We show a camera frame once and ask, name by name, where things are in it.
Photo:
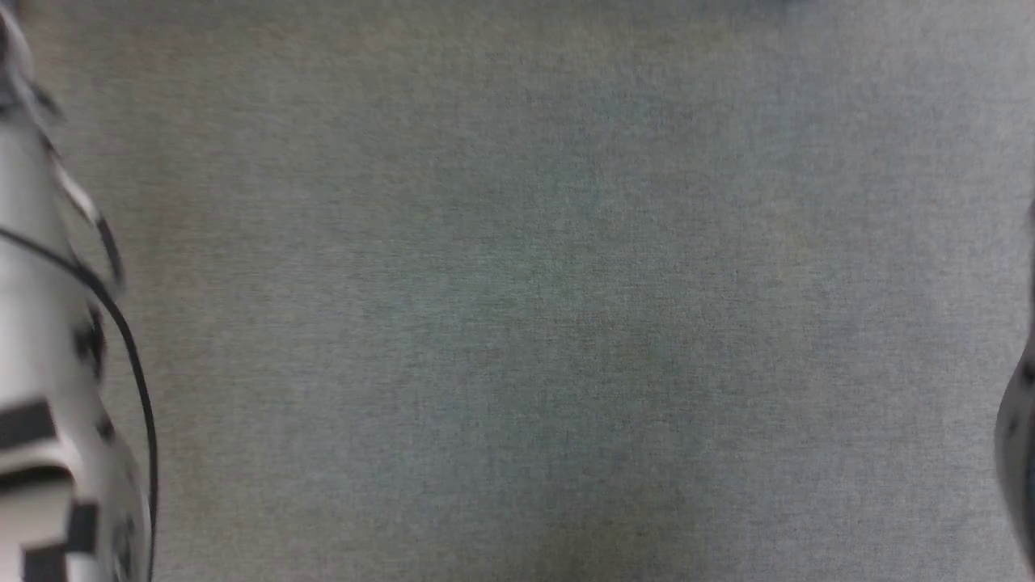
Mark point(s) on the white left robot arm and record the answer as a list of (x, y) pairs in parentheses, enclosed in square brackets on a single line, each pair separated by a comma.
[(32, 323)]

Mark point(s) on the grey fabric sofa seat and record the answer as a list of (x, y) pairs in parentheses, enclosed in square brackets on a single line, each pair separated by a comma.
[(517, 291)]

